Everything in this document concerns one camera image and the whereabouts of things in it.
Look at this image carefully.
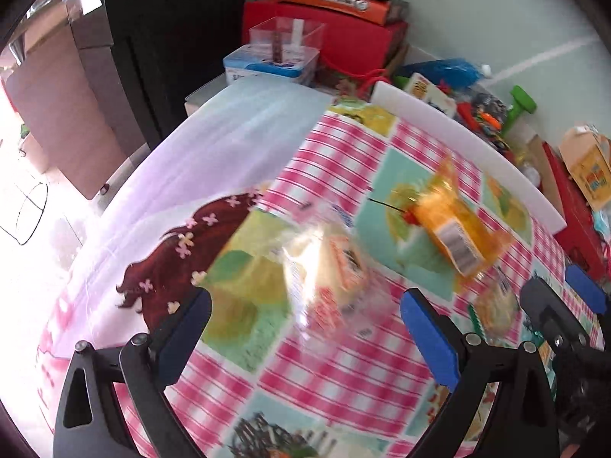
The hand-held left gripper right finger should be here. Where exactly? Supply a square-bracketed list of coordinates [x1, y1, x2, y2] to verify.
[400, 289, 559, 458]

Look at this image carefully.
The pink checkered tablecloth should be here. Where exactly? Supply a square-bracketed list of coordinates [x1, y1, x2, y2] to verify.
[115, 98, 605, 458]

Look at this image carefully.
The printed pink white cloth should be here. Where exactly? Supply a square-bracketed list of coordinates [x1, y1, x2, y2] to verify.
[36, 79, 335, 421]

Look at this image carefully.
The white box with blue lid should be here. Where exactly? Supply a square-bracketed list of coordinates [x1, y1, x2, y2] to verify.
[223, 44, 320, 87]

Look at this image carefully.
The red gift box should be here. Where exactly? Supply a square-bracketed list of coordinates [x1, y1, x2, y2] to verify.
[242, 0, 409, 77]

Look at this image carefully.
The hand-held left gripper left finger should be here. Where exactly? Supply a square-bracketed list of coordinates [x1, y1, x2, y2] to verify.
[53, 287, 212, 458]

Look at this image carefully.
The white board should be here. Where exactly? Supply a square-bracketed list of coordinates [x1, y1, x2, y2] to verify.
[371, 81, 566, 234]

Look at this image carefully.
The flat red box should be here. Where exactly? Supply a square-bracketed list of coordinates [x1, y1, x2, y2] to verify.
[541, 143, 611, 282]

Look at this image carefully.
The clear green-edged cracker packet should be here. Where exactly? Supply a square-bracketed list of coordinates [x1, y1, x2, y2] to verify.
[468, 267, 523, 344]

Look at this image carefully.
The brown cabinet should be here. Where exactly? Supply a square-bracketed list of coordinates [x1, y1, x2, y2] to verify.
[0, 0, 149, 201]

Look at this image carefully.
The white bun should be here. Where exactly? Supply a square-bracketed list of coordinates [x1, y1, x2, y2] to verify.
[281, 203, 383, 339]

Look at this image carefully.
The pile of colourful toys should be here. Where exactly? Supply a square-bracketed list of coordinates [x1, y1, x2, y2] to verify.
[453, 88, 516, 153]

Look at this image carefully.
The dark cabinet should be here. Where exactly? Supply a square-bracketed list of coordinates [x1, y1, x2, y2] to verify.
[102, 0, 249, 139]

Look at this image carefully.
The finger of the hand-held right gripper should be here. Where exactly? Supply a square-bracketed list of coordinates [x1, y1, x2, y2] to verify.
[564, 263, 609, 316]
[519, 277, 593, 358]

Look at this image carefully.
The orange cake packet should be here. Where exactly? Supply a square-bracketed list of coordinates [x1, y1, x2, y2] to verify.
[401, 155, 514, 280]

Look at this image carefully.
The yellow white box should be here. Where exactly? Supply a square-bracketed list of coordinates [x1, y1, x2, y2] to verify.
[403, 73, 458, 118]

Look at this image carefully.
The yellow carton with handle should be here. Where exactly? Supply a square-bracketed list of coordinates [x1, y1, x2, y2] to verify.
[558, 124, 611, 211]

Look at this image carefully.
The orange box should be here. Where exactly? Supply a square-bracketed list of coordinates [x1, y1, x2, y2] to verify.
[270, 0, 409, 24]

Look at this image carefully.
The cardboard box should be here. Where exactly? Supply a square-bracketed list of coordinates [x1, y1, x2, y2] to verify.
[382, 43, 416, 82]

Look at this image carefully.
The green dumbbell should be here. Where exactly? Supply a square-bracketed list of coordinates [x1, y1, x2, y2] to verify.
[496, 86, 538, 141]

